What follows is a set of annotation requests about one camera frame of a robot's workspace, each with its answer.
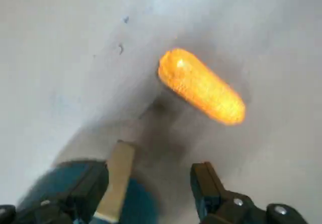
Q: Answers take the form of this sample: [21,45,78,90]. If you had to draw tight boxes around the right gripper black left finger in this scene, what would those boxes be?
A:
[0,162,109,224]

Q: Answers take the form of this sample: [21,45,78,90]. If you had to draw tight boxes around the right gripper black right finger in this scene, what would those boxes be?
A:
[190,161,312,224]

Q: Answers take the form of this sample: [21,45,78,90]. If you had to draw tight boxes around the yellow corn cob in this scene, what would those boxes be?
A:
[157,48,246,126]

